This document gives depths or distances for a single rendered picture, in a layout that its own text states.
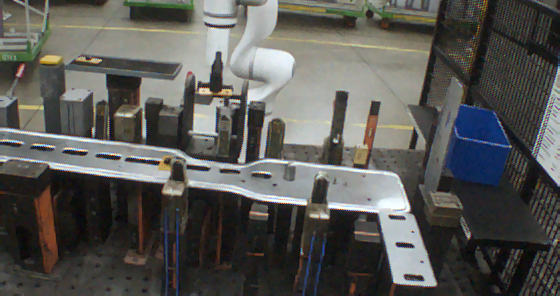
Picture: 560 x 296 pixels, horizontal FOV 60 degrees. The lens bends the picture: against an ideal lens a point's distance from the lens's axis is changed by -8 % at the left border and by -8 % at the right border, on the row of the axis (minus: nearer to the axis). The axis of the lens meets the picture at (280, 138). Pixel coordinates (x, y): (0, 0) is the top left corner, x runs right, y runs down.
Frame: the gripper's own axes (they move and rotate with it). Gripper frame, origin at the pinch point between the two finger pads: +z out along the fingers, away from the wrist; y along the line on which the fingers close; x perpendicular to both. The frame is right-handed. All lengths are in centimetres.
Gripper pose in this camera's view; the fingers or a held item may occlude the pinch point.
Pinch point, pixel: (215, 82)
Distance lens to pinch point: 133.3
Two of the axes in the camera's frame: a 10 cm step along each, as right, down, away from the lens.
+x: 9.9, 0.4, 1.6
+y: 1.3, 4.5, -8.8
